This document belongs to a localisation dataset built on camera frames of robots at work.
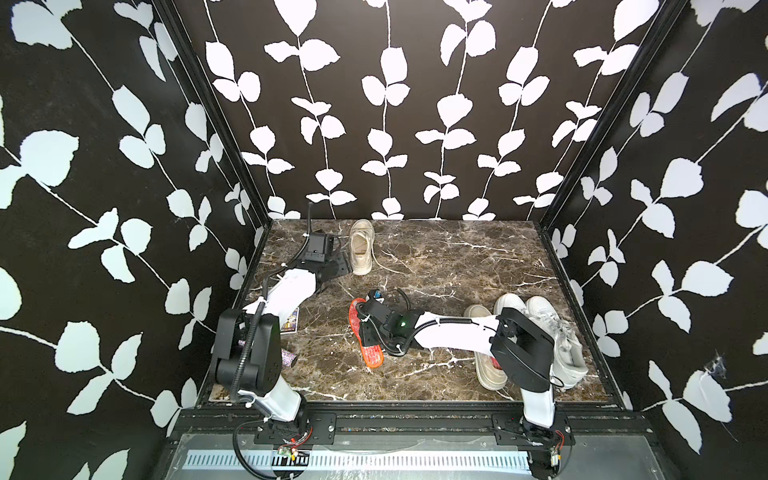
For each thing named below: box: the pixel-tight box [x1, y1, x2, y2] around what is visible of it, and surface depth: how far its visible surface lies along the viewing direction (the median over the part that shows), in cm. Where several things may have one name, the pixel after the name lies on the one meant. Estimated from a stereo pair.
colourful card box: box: [279, 307, 300, 334], surface depth 92 cm
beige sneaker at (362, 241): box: [350, 219, 375, 276], surface depth 106 cm
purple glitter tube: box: [281, 348, 297, 367], surface depth 85 cm
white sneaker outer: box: [525, 296, 589, 389], surface depth 81 cm
